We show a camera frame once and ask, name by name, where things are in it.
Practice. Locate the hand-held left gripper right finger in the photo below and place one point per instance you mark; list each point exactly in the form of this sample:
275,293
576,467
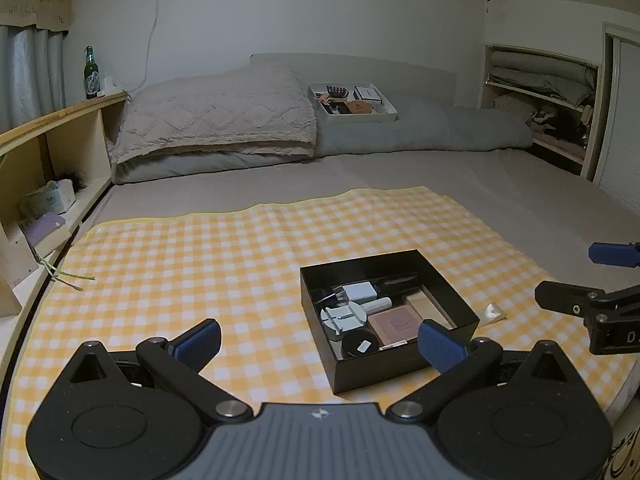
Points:
440,346

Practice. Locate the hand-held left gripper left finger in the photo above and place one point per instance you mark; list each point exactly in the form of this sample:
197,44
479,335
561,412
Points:
200,342

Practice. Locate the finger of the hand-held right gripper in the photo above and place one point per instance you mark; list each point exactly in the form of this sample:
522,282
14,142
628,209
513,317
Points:
565,297
615,254

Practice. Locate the brown lip gloss tube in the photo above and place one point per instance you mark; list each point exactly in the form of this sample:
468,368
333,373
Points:
397,344

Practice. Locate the beige rectangular box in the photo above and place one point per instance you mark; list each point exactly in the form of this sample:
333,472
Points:
425,305

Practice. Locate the pink compact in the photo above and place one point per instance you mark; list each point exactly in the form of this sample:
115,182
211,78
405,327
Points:
397,325

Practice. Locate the black box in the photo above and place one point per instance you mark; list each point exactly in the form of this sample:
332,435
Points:
390,370

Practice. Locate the white cylinder tube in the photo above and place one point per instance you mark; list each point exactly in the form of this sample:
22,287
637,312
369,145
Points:
380,304

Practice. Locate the black oval case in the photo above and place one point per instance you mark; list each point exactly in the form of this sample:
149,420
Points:
395,282

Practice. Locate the black round jar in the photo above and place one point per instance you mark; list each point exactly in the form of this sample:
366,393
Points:
360,345

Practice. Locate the white charger adapter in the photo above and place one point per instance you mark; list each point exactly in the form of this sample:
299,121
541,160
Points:
360,291

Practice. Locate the grey watch link tool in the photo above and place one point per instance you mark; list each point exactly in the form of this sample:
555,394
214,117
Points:
340,322

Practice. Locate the pale plastic film piece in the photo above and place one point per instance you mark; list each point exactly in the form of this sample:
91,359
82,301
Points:
494,313

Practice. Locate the yellow checked mat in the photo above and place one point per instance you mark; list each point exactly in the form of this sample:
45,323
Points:
200,260

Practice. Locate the beige printed cardboard panel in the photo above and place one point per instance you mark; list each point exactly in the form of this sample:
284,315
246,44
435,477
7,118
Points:
625,450

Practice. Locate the green plant stems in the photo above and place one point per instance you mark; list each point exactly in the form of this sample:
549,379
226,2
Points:
75,276

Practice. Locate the white sliding door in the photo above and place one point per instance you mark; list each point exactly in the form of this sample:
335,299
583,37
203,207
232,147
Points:
622,110

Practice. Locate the grey pillow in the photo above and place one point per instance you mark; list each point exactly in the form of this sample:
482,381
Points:
200,167

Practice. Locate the beige book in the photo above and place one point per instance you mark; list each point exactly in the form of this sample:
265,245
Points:
55,242

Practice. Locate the folded grey bedding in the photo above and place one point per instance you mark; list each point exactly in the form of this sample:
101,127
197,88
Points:
540,75

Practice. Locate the purple notebook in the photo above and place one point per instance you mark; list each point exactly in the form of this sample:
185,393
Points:
45,225

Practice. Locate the black fluffy item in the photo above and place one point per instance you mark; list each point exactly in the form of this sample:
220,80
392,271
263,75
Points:
79,181

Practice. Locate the wooden board stand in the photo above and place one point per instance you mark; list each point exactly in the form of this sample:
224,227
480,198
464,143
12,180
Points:
7,280

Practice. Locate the pale green tissue box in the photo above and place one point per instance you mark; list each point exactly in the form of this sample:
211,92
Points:
50,200

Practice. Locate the white tray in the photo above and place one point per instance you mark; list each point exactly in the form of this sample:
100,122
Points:
350,116

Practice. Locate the small white box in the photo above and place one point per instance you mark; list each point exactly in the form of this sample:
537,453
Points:
367,92

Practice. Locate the small white container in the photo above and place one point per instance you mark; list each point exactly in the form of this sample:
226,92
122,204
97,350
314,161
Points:
110,89

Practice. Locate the wooden bedside shelf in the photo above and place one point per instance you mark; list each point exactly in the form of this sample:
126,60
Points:
60,112

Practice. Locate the black hair claw clip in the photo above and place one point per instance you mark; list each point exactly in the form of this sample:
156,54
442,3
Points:
336,91

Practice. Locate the green beer bottle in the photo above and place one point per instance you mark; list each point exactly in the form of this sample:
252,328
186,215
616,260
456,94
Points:
90,80

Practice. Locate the grey curtain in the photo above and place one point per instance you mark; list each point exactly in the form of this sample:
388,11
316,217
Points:
30,75

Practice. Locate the beige printed valance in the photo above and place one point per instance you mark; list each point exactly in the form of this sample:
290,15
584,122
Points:
45,5

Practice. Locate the white wall niche shelf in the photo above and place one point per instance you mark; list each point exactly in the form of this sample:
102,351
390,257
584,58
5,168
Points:
595,125

